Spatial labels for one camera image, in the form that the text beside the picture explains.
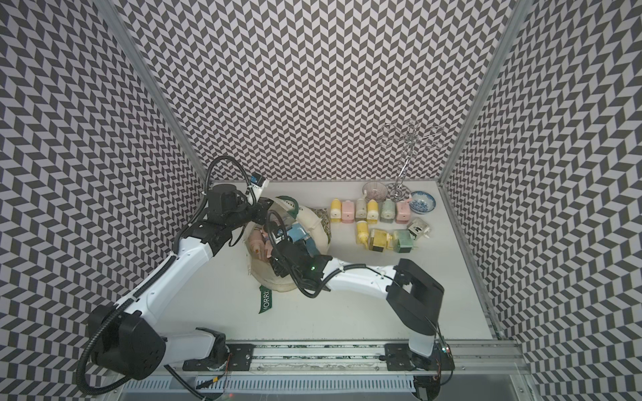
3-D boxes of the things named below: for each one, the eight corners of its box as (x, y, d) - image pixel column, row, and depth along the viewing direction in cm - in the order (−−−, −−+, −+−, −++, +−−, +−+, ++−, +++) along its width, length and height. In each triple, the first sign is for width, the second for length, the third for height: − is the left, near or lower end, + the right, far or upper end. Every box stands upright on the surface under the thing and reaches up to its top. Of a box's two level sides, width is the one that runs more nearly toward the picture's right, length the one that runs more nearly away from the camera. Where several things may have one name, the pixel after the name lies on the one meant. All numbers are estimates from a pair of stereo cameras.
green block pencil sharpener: (394, 252, 95) (395, 248, 93) (390, 234, 100) (392, 230, 98) (413, 252, 95) (415, 248, 93) (409, 234, 100) (411, 230, 98)
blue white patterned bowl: (411, 214, 107) (413, 209, 104) (407, 195, 113) (408, 190, 111) (435, 214, 107) (437, 209, 104) (429, 195, 114) (431, 190, 111)
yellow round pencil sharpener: (366, 224, 105) (368, 213, 99) (365, 210, 110) (367, 199, 104) (377, 224, 105) (379, 213, 99) (375, 210, 110) (377, 199, 104)
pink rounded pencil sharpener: (342, 223, 105) (342, 213, 100) (342, 209, 110) (342, 200, 104) (353, 223, 105) (354, 213, 100) (352, 209, 110) (353, 200, 104)
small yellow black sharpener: (372, 250, 95) (372, 247, 93) (374, 231, 101) (374, 228, 99) (384, 252, 95) (386, 249, 93) (386, 233, 100) (387, 230, 98)
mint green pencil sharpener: (380, 224, 105) (383, 213, 99) (378, 209, 109) (380, 198, 103) (393, 224, 105) (396, 213, 99) (390, 209, 109) (393, 198, 103)
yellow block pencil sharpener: (330, 222, 104) (330, 213, 99) (330, 207, 110) (330, 198, 104) (341, 222, 104) (341, 213, 99) (340, 207, 110) (341, 198, 104)
